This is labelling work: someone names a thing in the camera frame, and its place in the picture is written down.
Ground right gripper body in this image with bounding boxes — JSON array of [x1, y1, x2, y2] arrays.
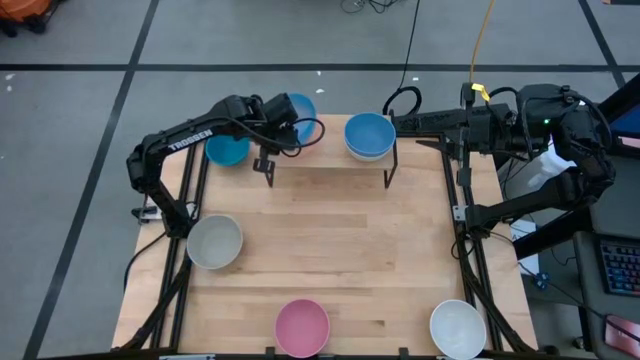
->
[[451, 103, 519, 156]]

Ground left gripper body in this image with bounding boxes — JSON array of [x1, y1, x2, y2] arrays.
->
[[259, 92, 302, 147]]

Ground blue bowl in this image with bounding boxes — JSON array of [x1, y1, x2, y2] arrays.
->
[[343, 111, 397, 157], [285, 92, 319, 146]]

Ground teal bowl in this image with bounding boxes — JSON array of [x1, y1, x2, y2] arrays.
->
[[204, 133, 251, 168]]

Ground grey bowl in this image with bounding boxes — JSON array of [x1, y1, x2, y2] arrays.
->
[[185, 214, 245, 271]]

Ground pink bowl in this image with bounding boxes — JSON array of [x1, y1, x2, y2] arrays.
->
[[273, 298, 332, 359]]

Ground wooden shelf black legs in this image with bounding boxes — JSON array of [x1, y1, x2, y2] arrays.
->
[[252, 113, 400, 190]]

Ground white plastic bag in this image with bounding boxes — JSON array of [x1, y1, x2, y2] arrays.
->
[[524, 147, 576, 191]]

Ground white paper sheet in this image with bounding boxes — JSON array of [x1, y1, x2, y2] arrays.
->
[[508, 218, 541, 277]]

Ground computer monitor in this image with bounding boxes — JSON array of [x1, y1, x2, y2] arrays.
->
[[597, 74, 640, 166]]

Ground backlit black keyboard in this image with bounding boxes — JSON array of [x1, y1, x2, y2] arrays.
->
[[597, 237, 640, 297]]

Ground grey side desk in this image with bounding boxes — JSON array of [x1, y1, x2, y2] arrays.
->
[[572, 229, 640, 360]]

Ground flat pink device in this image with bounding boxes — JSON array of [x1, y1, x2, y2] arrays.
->
[[603, 313, 640, 359]]

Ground orange shop vacuum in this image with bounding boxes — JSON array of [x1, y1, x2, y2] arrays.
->
[[0, 0, 66, 39]]

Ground black cable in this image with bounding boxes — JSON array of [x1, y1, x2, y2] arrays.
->
[[382, 0, 424, 119]]

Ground yellow cable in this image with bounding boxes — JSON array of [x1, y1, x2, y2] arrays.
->
[[468, 0, 497, 86]]

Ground black aluminium table frame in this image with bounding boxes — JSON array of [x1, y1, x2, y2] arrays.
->
[[112, 132, 539, 360]]

